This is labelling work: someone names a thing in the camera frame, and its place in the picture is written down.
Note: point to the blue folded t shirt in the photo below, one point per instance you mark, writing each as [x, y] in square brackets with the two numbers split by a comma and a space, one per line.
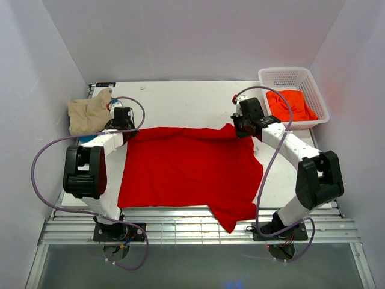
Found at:
[87, 138]

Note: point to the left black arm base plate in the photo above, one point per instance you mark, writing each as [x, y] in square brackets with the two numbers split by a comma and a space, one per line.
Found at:
[118, 232]

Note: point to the beige folded t shirt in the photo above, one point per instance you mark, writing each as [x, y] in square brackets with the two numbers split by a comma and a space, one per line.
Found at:
[89, 115]

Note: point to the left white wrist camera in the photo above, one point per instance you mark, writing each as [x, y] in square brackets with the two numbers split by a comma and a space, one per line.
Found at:
[111, 106]

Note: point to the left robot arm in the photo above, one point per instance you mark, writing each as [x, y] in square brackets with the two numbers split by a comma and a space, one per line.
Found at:
[85, 171]

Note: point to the aluminium frame rail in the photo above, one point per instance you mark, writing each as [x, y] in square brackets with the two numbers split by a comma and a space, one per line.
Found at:
[192, 225]

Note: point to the orange t shirt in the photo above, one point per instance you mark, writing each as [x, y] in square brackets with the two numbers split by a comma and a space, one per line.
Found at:
[298, 105]

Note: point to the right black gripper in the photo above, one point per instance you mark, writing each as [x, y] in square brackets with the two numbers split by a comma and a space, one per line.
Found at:
[240, 129]

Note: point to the red t shirt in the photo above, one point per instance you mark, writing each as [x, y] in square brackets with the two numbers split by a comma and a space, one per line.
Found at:
[181, 167]

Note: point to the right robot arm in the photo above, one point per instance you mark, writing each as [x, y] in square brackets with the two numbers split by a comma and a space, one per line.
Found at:
[319, 179]

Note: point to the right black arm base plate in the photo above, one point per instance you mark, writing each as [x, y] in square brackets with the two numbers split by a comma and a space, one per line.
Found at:
[296, 233]

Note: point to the white plastic basket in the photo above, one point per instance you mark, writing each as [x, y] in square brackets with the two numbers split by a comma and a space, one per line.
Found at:
[299, 79]

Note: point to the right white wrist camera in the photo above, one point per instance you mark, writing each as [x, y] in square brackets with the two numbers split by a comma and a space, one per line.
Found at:
[236, 100]

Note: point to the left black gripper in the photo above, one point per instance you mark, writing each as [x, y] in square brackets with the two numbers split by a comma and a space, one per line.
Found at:
[132, 132]

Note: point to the blue label sticker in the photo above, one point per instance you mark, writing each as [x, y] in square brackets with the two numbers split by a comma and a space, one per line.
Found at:
[105, 84]

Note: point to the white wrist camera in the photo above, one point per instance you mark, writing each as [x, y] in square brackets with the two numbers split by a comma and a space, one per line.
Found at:
[236, 100]
[111, 106]

